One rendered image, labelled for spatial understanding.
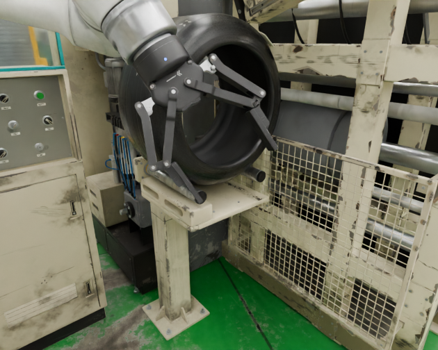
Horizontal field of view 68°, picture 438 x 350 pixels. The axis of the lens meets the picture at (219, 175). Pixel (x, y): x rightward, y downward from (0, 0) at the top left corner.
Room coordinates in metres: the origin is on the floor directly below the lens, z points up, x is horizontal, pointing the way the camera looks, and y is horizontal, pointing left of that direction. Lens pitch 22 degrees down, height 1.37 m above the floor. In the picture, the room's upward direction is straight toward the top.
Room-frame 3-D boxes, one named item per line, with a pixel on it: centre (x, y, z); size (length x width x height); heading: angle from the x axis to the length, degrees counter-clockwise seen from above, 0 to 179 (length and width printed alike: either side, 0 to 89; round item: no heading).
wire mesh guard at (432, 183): (1.19, -0.34, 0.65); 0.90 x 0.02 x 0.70; 39
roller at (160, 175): (1.07, 0.17, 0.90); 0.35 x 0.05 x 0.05; 39
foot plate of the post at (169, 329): (1.35, 0.24, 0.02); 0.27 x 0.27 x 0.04; 39
